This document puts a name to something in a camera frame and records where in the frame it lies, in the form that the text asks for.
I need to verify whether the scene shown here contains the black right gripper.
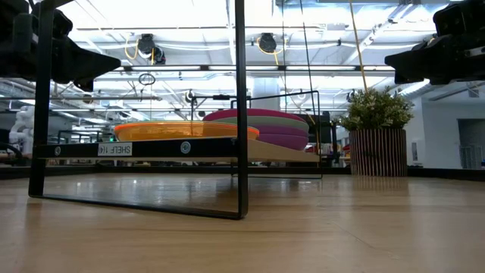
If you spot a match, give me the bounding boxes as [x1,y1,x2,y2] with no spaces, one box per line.
[384,0,485,86]

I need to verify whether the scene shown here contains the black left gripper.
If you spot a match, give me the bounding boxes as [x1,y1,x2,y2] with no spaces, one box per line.
[0,0,123,93]

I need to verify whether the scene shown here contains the orange translucent plate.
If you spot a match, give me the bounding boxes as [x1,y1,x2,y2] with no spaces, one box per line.
[113,121,261,143]

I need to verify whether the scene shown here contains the purple plate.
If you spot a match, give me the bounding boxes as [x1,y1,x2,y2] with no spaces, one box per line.
[248,124,310,139]
[256,133,310,152]

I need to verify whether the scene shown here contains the teal plate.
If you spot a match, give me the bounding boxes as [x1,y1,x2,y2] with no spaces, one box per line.
[214,115,310,133]

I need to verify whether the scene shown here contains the pink plate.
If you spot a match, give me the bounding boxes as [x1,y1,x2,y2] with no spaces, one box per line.
[202,108,308,123]

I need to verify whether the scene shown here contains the white background machine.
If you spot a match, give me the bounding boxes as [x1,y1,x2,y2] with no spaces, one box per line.
[8,105,36,155]

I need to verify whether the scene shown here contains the potted plant in ribbed pot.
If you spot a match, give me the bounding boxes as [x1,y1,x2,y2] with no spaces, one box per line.
[338,85,417,177]

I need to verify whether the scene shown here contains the yellow hanging cable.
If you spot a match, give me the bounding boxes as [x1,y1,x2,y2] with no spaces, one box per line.
[347,0,369,94]

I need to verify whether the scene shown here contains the black ceiling cable reel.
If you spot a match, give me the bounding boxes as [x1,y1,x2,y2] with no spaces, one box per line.
[257,32,278,54]
[136,33,167,65]

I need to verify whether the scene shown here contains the black hanging cable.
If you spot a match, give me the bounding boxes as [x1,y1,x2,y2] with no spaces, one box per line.
[299,0,316,115]

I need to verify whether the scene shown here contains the black metal table frame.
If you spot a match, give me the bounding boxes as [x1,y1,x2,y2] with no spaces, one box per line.
[0,165,485,181]

